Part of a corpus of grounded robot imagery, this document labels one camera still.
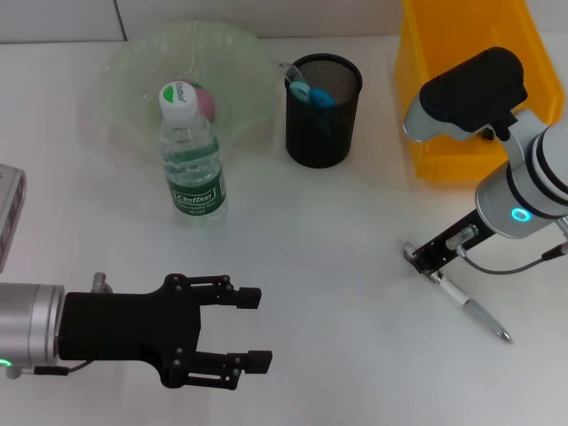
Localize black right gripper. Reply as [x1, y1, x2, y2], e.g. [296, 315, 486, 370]
[402, 208, 494, 277]

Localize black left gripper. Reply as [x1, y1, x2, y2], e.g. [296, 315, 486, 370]
[57, 273, 273, 392]

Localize white grey ballpoint pen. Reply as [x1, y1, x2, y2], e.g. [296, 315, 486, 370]
[402, 241, 514, 345]

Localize clear green label water bottle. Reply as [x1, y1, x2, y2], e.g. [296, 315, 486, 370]
[158, 81, 228, 228]

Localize blue sheathed scissors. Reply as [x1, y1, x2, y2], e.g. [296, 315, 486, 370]
[288, 80, 336, 134]

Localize black mesh pen holder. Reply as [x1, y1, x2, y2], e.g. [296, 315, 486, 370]
[283, 52, 364, 169]

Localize pink peach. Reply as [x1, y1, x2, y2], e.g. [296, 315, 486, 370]
[184, 79, 217, 122]

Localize green glass fruit plate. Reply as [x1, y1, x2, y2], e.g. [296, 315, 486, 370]
[82, 20, 277, 154]

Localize yellow plastic storage bin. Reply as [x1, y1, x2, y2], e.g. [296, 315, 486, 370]
[394, 0, 567, 181]

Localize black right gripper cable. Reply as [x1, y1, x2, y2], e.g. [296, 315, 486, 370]
[446, 216, 568, 275]

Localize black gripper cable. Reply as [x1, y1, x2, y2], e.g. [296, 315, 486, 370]
[446, 216, 568, 275]
[33, 359, 97, 377]

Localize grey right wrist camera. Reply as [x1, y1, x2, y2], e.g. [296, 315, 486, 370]
[402, 46, 530, 144]

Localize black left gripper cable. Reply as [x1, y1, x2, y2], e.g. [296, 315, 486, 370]
[33, 359, 97, 377]

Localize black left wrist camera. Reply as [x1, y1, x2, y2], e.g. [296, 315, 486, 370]
[0, 163, 27, 272]

